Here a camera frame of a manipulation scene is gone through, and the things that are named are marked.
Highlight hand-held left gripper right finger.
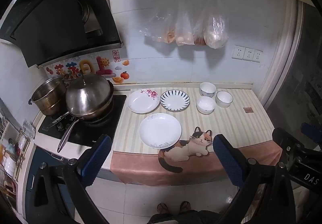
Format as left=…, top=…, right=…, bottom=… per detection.
left=213, top=134, right=296, bottom=224

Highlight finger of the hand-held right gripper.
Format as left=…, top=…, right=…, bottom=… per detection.
left=272, top=127, right=306, bottom=164
left=301, top=122, right=322, bottom=145

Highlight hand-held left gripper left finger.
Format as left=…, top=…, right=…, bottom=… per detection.
left=25, top=135, right=112, bottom=224

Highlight plain white bowl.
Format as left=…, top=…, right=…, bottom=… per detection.
left=196, top=96, right=217, bottom=115

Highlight black-rimmed white bowl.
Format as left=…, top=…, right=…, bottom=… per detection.
left=216, top=91, right=233, bottom=108

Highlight black gas stove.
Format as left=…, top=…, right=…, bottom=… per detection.
left=38, top=95, right=127, bottom=147

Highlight striped cat printed table mat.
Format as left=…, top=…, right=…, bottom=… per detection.
left=110, top=87, right=282, bottom=187

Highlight blue cabinet door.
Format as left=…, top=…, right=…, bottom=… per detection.
left=25, top=145, right=77, bottom=224

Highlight steel wok lid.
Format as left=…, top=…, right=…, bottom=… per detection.
left=66, top=74, right=111, bottom=115

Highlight person's right foot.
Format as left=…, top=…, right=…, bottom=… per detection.
left=179, top=201, right=192, bottom=213

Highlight large white plate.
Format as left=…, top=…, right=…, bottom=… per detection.
left=139, top=113, right=182, bottom=149

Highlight white plate with pink flowers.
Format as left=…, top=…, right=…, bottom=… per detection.
left=127, top=89, right=161, bottom=114

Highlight white bowl with blue pattern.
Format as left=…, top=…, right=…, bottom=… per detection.
left=199, top=82, right=217, bottom=98

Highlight person's dark pants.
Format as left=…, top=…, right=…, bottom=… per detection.
left=148, top=209, right=228, bottom=224

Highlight clear plastic holder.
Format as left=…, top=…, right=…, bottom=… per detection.
left=22, top=120, right=36, bottom=139

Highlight steel stockpot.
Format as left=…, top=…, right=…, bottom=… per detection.
left=28, top=75, right=68, bottom=117

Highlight blue striped plate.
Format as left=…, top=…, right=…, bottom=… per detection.
left=160, top=90, right=190, bottom=112

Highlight clear plastic bag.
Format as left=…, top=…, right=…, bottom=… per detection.
left=139, top=0, right=177, bottom=44
left=203, top=0, right=229, bottom=50
left=175, top=0, right=196, bottom=47
left=193, top=10, right=209, bottom=46

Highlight black range hood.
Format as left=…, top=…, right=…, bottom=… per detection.
left=0, top=0, right=124, bottom=68

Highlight steel wok with long handle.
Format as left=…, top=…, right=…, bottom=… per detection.
left=45, top=80, right=115, bottom=153

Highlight white door frame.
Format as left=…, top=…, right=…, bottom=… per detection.
left=258, top=0, right=305, bottom=111

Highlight cluttered wire shelf rack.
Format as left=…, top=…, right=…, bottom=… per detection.
left=0, top=109, right=33, bottom=204

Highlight colourful wall stickers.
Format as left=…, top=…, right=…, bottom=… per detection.
left=46, top=50, right=130, bottom=84

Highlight white wall socket panel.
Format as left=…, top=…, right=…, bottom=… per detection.
left=232, top=45, right=263, bottom=63

